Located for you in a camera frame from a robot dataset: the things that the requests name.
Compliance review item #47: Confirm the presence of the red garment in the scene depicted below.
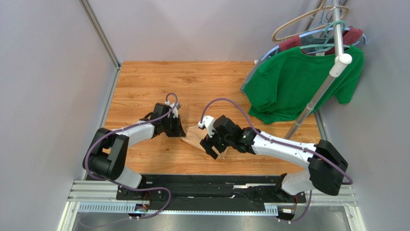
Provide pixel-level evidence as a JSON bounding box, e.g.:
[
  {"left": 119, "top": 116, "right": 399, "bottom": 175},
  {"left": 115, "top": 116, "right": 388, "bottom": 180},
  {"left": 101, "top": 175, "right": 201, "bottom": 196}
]
[{"left": 270, "top": 26, "right": 364, "bottom": 59}]

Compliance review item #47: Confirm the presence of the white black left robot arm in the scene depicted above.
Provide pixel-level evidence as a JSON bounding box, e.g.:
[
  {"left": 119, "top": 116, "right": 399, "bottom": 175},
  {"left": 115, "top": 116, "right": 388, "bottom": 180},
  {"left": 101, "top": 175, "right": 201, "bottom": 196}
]
[{"left": 83, "top": 102, "right": 186, "bottom": 189}]

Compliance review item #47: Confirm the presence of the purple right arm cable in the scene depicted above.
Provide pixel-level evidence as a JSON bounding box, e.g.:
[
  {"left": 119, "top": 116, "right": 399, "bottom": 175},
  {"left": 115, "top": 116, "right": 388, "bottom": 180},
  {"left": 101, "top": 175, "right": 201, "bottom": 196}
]
[{"left": 200, "top": 98, "right": 354, "bottom": 224}]

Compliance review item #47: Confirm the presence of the beige cloth napkin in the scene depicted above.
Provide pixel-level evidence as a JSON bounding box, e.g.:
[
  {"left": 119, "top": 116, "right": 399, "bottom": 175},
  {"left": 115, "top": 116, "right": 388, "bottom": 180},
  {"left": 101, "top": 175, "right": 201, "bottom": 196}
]
[{"left": 181, "top": 126, "right": 208, "bottom": 154}]

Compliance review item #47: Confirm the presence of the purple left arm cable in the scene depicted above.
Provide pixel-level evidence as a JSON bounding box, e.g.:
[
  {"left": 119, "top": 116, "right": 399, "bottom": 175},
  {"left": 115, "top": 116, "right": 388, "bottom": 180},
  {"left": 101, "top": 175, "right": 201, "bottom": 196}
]
[{"left": 82, "top": 92, "right": 179, "bottom": 220}]

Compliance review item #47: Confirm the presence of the aluminium frame rail left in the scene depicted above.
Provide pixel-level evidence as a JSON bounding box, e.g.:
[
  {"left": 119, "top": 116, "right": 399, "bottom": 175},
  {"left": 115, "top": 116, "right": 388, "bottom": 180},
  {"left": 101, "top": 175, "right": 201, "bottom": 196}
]
[{"left": 79, "top": 0, "right": 121, "bottom": 70}]

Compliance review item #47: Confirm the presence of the aluminium front rail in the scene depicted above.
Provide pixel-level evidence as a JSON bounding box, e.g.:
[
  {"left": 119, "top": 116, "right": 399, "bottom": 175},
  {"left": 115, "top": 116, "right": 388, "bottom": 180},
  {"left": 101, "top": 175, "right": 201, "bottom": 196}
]
[{"left": 58, "top": 174, "right": 366, "bottom": 231}]

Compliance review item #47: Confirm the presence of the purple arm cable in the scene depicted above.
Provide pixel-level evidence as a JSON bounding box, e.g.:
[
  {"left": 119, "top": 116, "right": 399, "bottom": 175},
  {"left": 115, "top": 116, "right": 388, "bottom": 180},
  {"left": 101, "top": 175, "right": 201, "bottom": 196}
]
[
  {"left": 82, "top": 92, "right": 179, "bottom": 220},
  {"left": 200, "top": 98, "right": 354, "bottom": 224}
]

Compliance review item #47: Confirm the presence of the light blue hanger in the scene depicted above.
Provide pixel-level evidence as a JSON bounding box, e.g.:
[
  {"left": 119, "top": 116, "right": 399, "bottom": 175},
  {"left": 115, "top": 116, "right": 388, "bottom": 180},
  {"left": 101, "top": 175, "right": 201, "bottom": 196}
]
[{"left": 254, "top": 26, "right": 368, "bottom": 68}]

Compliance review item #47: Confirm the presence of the teal plastic hanger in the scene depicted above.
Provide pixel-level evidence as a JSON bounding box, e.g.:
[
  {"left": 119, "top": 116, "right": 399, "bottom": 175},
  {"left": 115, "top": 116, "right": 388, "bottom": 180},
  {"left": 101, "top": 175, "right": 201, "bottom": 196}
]
[{"left": 297, "top": 20, "right": 350, "bottom": 55}]

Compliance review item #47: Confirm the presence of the silver white clothes rack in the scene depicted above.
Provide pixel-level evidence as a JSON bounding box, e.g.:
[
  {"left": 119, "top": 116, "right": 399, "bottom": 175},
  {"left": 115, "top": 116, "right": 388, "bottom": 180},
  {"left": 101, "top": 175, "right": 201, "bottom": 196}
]
[{"left": 284, "top": 0, "right": 348, "bottom": 140}]

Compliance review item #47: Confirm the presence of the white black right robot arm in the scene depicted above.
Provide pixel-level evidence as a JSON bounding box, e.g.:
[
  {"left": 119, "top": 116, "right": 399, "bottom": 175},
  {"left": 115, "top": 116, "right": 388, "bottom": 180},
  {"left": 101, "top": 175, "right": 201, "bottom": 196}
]
[{"left": 198, "top": 115, "right": 348, "bottom": 196}]

